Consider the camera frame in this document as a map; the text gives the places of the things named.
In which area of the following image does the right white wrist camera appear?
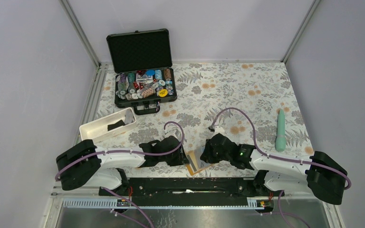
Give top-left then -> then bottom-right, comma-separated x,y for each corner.
208,125 -> 225,134

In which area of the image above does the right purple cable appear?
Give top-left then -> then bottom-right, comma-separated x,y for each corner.
208,107 -> 352,190

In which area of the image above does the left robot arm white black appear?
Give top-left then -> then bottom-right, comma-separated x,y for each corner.
55,136 -> 189,195

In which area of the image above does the floral patterned table mat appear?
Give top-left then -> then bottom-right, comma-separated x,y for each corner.
99,63 -> 314,156

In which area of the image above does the black poker chip case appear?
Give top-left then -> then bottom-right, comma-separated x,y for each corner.
106,28 -> 177,115

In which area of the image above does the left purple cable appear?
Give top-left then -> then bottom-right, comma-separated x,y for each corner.
54,121 -> 185,181

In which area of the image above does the small black item in tray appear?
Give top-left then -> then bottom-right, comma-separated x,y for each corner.
107,120 -> 125,131

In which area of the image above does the grey slotted cable duct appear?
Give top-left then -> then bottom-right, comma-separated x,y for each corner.
62,198 -> 264,210

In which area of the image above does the yellow round chip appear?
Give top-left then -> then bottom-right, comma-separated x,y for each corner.
157,89 -> 168,97

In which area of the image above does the light blue card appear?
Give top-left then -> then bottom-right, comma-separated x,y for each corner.
199,161 -> 211,169

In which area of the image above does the purple cable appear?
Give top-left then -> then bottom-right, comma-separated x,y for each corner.
54,121 -> 185,181
208,107 -> 352,190

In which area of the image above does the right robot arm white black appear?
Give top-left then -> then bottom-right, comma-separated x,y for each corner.
200,133 -> 347,205

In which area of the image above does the mint green wand massager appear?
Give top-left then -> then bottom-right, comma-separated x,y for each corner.
275,109 -> 287,152

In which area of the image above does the blue round chip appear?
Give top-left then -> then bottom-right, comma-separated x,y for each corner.
145,70 -> 155,76

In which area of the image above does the orange leather card holder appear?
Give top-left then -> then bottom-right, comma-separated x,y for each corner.
186,146 -> 213,176

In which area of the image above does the white rectangular plastic tray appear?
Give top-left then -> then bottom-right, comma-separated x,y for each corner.
79,107 -> 137,143

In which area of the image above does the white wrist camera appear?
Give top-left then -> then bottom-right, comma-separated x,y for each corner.
208,125 -> 225,134
164,129 -> 180,139

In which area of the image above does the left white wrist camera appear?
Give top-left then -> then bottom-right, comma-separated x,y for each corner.
164,129 -> 180,139

